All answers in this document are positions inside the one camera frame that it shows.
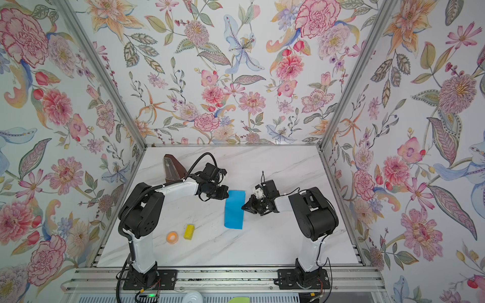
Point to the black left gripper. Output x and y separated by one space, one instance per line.
223 189

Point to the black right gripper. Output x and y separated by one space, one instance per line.
252 206

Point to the blue square paper sheet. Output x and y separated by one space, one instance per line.
234 214

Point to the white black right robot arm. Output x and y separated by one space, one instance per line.
314 213

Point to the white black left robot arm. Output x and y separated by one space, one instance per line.
141 212

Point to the yellow cylinder block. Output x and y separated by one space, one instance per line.
189 231

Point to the brown wooden metronome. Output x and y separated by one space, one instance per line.
173 169

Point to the orange tape roll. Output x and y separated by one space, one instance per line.
172 237

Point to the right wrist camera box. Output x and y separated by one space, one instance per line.
259 193

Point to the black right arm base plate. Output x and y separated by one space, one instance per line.
296 279

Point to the green object below rail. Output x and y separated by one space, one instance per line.
239 300

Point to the white round object below rail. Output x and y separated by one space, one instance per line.
193 297

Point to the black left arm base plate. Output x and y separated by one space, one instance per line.
157 279

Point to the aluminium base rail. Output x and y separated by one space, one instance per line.
228 279

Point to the aluminium frame corner post left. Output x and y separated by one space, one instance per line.
79 33

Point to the aluminium frame corner post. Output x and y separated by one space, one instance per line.
79 33
382 17

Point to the aluminium frame corner post right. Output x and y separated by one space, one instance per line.
382 17

